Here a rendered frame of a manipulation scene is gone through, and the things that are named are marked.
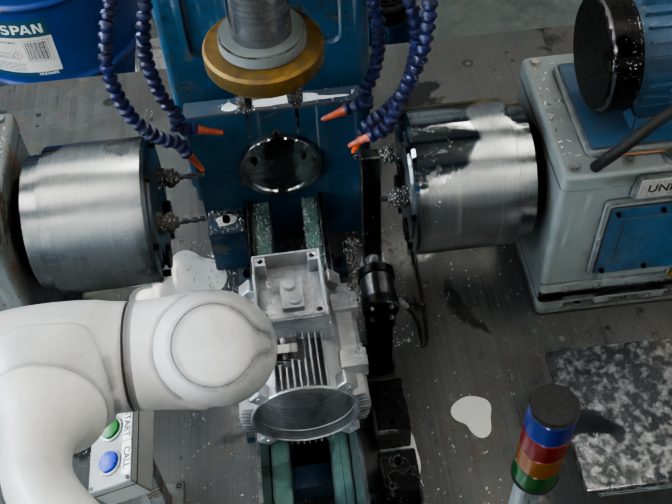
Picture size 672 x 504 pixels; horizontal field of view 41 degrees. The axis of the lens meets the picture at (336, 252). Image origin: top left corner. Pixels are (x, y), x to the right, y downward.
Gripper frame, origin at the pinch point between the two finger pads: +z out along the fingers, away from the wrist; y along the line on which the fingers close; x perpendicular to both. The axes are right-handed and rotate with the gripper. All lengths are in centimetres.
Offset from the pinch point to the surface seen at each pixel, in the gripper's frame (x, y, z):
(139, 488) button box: 15.3, 16.6, 8.1
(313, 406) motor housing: 7.9, -7.5, 25.0
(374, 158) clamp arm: -26.2, -20.2, 9.5
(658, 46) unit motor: -37, -62, 7
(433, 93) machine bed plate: -56, -42, 79
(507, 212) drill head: -19, -42, 25
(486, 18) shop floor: -124, -88, 212
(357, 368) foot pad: 3.0, -14.4, 13.5
